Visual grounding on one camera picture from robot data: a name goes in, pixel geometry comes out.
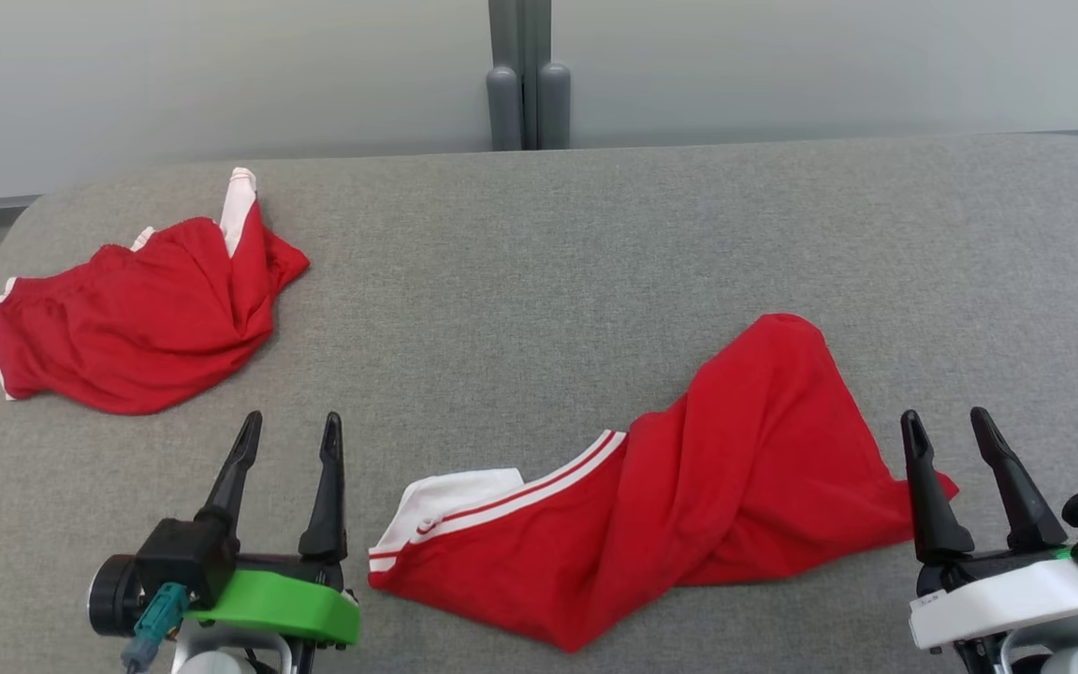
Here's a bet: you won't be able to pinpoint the teal left camera cable plug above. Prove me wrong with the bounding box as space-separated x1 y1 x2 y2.
121 582 192 674

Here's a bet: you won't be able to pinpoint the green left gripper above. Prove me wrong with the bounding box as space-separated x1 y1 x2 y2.
185 410 362 647

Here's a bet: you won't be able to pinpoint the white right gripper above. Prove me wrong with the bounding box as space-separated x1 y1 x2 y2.
900 406 1078 652

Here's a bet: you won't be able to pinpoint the red shirt with white sleeves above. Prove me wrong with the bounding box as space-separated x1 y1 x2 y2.
368 313 959 653

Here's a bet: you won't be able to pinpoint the grey double partition post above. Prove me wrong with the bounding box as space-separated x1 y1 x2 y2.
486 0 572 152

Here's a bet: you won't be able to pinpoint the red shorts with white trim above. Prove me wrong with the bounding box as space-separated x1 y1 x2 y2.
0 167 311 416

